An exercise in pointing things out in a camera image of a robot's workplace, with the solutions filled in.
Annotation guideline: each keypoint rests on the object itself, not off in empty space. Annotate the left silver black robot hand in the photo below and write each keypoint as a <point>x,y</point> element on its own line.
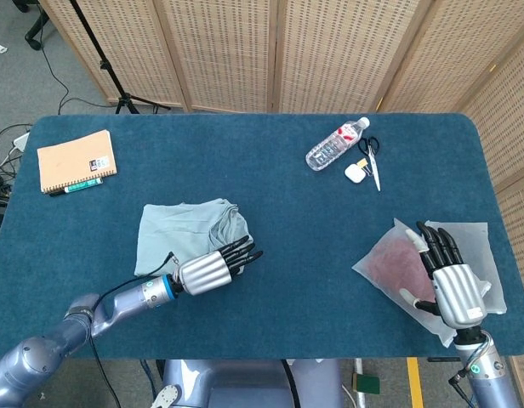
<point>206,272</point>

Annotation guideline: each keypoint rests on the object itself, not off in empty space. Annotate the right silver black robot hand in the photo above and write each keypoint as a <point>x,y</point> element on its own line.
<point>457,293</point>

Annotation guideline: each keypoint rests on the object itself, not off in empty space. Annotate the light green t-shirt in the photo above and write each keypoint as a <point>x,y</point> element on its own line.
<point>172,229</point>

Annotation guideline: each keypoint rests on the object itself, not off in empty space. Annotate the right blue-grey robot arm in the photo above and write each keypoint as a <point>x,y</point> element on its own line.
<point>487,378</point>

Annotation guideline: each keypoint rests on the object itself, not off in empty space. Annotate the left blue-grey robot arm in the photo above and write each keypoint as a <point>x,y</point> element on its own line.
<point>75,331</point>

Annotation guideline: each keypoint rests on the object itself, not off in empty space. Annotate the empty frosted plastic bag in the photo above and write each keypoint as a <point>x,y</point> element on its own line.
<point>474,242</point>

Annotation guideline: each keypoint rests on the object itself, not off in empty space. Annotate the frosted bag with red garment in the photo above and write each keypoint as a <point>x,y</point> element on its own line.
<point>394,263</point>

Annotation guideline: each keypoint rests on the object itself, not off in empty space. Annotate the blue table mat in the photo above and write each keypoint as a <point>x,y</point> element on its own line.
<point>287,212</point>

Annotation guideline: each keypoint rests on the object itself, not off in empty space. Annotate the blue-grey robot torso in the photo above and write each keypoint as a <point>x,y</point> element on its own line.
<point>245,382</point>

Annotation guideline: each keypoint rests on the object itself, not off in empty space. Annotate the green block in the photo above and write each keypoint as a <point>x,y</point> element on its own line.
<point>366,383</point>

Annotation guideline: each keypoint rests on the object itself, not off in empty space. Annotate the silver table leg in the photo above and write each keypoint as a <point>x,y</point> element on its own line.
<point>360,382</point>

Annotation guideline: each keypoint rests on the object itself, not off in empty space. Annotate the green marker pen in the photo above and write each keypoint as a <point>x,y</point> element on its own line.
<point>81,185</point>

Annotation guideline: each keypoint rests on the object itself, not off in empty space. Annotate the white earbuds case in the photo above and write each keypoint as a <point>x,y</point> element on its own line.
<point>354,173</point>

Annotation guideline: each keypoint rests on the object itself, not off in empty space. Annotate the clear plastic water bottle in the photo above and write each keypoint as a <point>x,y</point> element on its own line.
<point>330,149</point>

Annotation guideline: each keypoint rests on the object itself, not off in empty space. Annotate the brown spiral notebook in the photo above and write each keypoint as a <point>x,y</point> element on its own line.
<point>72,159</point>

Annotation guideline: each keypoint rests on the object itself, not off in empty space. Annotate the white power adapter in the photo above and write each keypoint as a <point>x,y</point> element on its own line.
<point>20,142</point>

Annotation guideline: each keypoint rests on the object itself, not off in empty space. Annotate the black tripod stand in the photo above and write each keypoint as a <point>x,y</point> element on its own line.
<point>104,64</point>

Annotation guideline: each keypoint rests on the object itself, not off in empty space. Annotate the black office chair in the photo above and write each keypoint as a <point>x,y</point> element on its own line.
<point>34,25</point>

